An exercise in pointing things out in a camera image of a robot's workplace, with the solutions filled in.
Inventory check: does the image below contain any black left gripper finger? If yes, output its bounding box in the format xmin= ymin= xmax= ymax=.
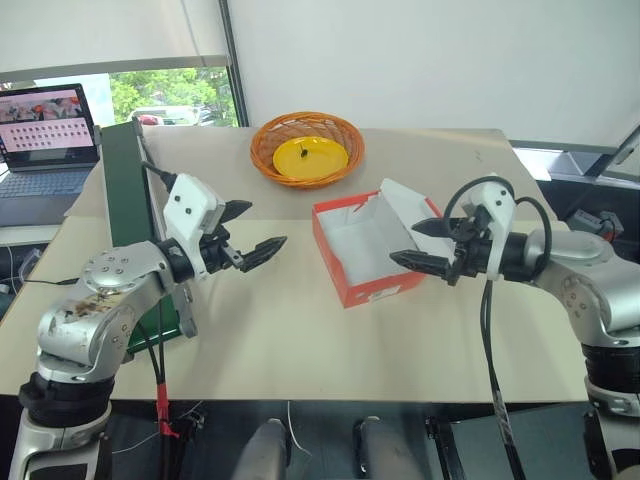
xmin=218 ymin=199 xmax=253 ymax=227
xmin=238 ymin=235 xmax=289 ymax=273

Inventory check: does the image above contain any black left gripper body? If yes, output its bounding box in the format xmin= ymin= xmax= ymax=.
xmin=198 ymin=225 xmax=246 ymax=274

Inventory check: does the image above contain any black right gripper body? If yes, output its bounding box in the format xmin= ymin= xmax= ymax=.
xmin=442 ymin=205 xmax=493 ymax=287

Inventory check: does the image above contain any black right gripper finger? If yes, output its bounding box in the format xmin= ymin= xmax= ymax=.
xmin=388 ymin=250 xmax=454 ymax=277
xmin=410 ymin=215 xmax=462 ymax=241

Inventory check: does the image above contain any orange cardboard box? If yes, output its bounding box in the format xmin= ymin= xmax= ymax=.
xmin=311 ymin=177 xmax=455 ymax=309

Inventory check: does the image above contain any yellow plastic plate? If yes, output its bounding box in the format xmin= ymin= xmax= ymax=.
xmin=272 ymin=137 xmax=350 ymax=182

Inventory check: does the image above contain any orange woven basket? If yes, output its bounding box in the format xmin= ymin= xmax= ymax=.
xmin=249 ymin=111 xmax=366 ymax=190

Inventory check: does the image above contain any black device with grey connectors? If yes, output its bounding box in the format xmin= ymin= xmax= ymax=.
xmin=566 ymin=208 xmax=626 ymax=240

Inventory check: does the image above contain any open laptop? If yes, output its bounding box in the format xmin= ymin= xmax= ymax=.
xmin=0 ymin=82 xmax=101 ymax=229

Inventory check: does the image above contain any grey rounded robot leg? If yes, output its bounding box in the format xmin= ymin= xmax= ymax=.
xmin=241 ymin=417 xmax=293 ymax=480

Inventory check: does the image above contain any white roller blind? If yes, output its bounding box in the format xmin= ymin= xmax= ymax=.
xmin=0 ymin=0 xmax=232 ymax=75

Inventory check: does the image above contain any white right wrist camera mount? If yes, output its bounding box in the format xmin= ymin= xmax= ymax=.
xmin=458 ymin=172 xmax=517 ymax=279

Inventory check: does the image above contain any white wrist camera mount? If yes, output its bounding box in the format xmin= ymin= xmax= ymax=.
xmin=162 ymin=173 xmax=227 ymax=279
xmin=458 ymin=172 xmax=517 ymax=279

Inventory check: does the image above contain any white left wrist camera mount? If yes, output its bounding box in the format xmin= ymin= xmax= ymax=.
xmin=162 ymin=173 xmax=227 ymax=279

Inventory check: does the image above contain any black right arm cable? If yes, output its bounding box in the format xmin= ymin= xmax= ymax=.
xmin=442 ymin=175 xmax=553 ymax=480

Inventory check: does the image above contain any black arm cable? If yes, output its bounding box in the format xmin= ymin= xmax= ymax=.
xmin=442 ymin=175 xmax=553 ymax=480
xmin=140 ymin=160 xmax=182 ymax=480

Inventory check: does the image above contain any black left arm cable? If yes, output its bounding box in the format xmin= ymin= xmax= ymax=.
xmin=140 ymin=160 xmax=182 ymax=480

